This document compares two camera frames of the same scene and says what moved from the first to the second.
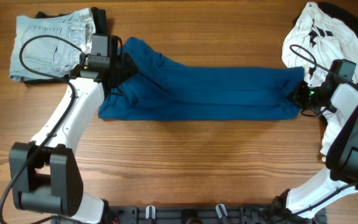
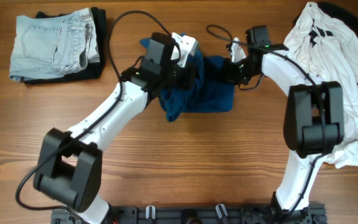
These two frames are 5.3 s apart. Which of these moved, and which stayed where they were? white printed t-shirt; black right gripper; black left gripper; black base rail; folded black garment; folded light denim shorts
Moved: black right gripper; black left gripper
Stayed: folded light denim shorts; white printed t-shirt; folded black garment; black base rail
